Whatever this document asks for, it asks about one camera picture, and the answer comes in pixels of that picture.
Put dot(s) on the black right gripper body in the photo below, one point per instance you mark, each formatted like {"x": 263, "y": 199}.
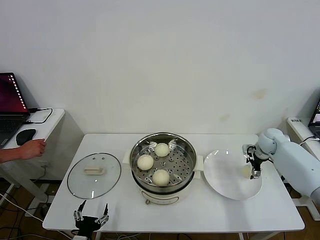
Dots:
{"x": 255, "y": 161}

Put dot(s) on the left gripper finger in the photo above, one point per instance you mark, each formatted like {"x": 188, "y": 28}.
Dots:
{"x": 78, "y": 214}
{"x": 104, "y": 217}

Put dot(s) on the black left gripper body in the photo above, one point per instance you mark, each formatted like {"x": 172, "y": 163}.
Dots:
{"x": 87, "y": 223}

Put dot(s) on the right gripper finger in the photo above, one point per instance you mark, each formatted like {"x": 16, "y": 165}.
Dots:
{"x": 255, "y": 173}
{"x": 248, "y": 162}

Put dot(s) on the white steamed baozi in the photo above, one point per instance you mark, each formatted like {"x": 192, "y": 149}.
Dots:
{"x": 245, "y": 171}
{"x": 145, "y": 162}
{"x": 162, "y": 150}
{"x": 160, "y": 177}

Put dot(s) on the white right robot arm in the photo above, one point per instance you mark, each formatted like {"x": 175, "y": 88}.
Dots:
{"x": 295, "y": 162}

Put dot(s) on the person's bare forearm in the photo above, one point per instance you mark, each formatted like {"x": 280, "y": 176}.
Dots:
{"x": 11, "y": 155}

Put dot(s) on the perforated steel steamer basket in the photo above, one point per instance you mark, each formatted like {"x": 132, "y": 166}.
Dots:
{"x": 180, "y": 160}

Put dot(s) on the person's bare hand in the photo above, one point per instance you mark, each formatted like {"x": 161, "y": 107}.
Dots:
{"x": 33, "y": 149}

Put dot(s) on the round white plate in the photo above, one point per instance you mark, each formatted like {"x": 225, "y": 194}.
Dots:
{"x": 225, "y": 175}

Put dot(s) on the round glass pot lid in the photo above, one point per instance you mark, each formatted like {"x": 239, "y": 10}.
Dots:
{"x": 105, "y": 185}

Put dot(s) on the white floor power strip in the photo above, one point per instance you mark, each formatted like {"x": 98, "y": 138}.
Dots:
{"x": 33, "y": 212}

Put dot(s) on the white side table with label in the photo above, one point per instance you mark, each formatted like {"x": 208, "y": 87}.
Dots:
{"x": 297, "y": 130}

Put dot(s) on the cream electric cooking pot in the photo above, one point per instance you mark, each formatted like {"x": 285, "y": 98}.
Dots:
{"x": 160, "y": 197}

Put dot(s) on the laptop with pale screen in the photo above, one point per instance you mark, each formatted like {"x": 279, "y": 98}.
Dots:
{"x": 315, "y": 120}

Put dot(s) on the white side table with mouse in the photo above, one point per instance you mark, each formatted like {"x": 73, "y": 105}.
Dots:
{"x": 52, "y": 130}

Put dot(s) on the black computer mouse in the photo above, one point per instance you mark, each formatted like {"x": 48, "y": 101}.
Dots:
{"x": 25, "y": 136}

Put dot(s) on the laptop with red screen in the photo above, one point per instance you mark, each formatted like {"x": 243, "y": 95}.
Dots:
{"x": 10, "y": 100}

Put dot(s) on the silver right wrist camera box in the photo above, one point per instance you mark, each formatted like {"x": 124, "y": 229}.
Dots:
{"x": 248, "y": 148}

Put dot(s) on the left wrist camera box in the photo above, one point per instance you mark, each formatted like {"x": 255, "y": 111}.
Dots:
{"x": 78, "y": 237}

